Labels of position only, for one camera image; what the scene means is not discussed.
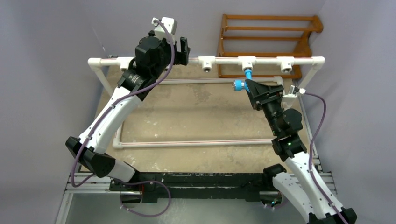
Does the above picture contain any blue plastic water faucet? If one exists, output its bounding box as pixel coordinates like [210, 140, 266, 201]
[232, 69, 253, 92]

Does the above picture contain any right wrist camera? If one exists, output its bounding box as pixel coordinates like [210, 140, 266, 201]
[282, 85, 306, 102]

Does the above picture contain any wooden rack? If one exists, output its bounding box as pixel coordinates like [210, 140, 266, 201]
[216, 13, 324, 80]

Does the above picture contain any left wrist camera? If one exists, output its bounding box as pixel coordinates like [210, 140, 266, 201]
[151, 17, 178, 42]

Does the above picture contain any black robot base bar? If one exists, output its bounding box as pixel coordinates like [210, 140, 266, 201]
[109, 172, 284, 206]

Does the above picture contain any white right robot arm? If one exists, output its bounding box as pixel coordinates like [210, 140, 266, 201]
[245, 79, 357, 224]

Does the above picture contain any white PVC pipe frame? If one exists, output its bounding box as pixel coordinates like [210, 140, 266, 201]
[87, 56, 325, 149]

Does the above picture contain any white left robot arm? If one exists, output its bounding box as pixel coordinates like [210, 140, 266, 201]
[65, 36, 191, 191]

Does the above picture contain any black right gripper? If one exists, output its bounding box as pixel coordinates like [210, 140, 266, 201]
[244, 80, 283, 135]

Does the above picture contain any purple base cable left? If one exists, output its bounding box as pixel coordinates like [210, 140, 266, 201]
[120, 181, 172, 218]

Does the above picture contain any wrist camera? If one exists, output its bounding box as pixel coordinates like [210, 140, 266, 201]
[282, 85, 306, 102]
[151, 17, 178, 42]

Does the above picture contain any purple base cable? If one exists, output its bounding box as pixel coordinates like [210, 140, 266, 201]
[120, 181, 172, 218]
[264, 191, 290, 211]

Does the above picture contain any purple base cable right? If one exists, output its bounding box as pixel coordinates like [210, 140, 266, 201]
[264, 191, 290, 211]

